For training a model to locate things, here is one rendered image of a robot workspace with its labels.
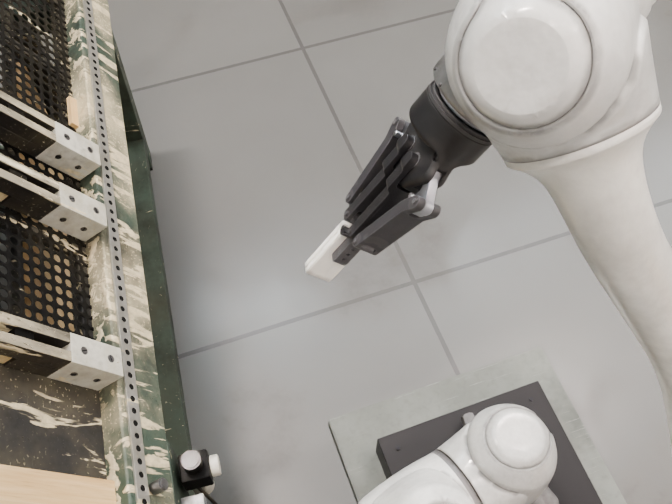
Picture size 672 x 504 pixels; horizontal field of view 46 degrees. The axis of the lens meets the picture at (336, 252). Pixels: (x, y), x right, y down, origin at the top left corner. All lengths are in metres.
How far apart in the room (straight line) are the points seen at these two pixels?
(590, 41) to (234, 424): 2.16
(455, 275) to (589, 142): 2.27
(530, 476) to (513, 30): 0.99
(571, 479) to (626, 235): 1.12
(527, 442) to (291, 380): 1.32
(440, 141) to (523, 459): 0.75
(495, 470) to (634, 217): 0.84
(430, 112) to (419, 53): 2.73
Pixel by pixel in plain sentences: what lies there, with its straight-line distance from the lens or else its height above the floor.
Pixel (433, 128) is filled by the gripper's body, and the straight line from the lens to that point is 0.67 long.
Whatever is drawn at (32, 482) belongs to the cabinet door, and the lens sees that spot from 1.43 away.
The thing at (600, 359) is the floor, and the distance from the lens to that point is 2.70.
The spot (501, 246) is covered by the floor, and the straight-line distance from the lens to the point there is 2.83.
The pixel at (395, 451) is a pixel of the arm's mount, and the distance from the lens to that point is 1.59.
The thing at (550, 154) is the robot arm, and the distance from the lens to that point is 0.49.
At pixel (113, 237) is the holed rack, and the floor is 0.89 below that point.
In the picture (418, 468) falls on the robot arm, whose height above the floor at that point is 1.03.
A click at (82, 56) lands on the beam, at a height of 0.90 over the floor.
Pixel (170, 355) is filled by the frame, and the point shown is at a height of 0.18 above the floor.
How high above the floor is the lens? 2.33
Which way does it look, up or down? 58 degrees down
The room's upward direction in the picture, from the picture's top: straight up
